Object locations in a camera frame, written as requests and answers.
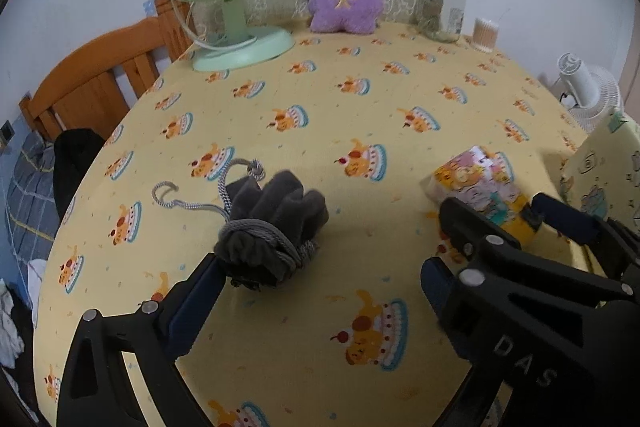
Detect glass jar with lid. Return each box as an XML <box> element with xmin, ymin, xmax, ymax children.
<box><xmin>416</xmin><ymin>0</ymin><xmax>466</xmax><ymax>43</ymax></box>

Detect black cloth on chair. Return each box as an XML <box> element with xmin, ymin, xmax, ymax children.
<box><xmin>53</xmin><ymin>128</ymin><xmax>105</xmax><ymax>219</ymax></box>

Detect white clothes on bed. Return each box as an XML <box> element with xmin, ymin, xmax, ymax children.
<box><xmin>1</xmin><ymin>259</ymin><xmax>47</xmax><ymax>375</ymax></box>

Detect yellow cake-print tablecloth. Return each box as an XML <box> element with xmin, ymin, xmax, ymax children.
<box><xmin>35</xmin><ymin>24</ymin><xmax>585</xmax><ymax>426</ymax></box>

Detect yellow cartoon tissue pack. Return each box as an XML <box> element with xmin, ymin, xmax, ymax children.
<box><xmin>420</xmin><ymin>145</ymin><xmax>540</xmax><ymax>246</ymax></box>

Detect blue plaid bedding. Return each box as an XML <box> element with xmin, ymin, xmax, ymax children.
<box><xmin>1</xmin><ymin>131</ymin><xmax>60</xmax><ymax>288</ymax></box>

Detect yellow patterned storage box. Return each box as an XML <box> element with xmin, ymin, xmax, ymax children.
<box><xmin>561</xmin><ymin>109</ymin><xmax>640</xmax><ymax>232</ymax></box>

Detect wooden chair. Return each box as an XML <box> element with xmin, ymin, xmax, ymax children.
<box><xmin>18</xmin><ymin>0</ymin><xmax>192</xmax><ymax>142</ymax></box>

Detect wall power socket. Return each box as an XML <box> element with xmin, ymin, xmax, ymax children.
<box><xmin>0</xmin><ymin>120</ymin><xmax>15</xmax><ymax>150</ymax></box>

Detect cotton swab container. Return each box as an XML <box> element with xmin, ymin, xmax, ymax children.
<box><xmin>471</xmin><ymin>17</ymin><xmax>499</xmax><ymax>53</ymax></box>

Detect grey drawstring pouch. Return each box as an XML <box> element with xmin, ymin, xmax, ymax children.
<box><xmin>152</xmin><ymin>158</ymin><xmax>329</xmax><ymax>291</ymax></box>

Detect white standing fan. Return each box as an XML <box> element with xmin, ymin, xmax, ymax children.
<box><xmin>558</xmin><ymin>53</ymin><xmax>624</xmax><ymax>133</ymax></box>

